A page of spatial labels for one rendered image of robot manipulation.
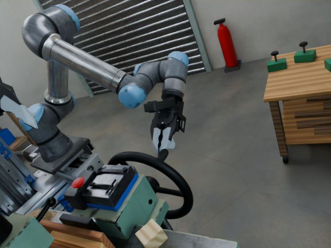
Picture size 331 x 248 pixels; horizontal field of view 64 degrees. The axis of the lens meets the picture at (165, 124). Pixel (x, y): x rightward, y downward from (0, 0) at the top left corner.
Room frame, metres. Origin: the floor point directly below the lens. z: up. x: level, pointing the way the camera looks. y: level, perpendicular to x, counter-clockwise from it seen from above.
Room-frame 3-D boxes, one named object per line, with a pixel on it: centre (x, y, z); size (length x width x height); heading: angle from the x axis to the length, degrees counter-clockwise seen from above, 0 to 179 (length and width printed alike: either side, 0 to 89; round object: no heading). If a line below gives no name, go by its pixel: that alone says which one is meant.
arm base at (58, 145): (1.14, 0.51, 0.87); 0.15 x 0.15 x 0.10
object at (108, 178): (0.51, 0.19, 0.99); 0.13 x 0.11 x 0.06; 52
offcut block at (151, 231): (0.37, 0.12, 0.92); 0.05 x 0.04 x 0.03; 114
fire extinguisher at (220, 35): (2.98, -1.04, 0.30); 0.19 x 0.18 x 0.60; 146
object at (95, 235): (0.43, 0.27, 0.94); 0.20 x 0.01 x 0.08; 52
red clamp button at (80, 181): (0.50, 0.23, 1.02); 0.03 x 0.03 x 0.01
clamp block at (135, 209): (0.50, 0.19, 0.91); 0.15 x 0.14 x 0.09; 52
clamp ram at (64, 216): (0.45, 0.23, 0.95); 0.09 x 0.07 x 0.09; 52
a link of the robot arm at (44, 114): (1.14, 0.50, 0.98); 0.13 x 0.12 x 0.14; 145
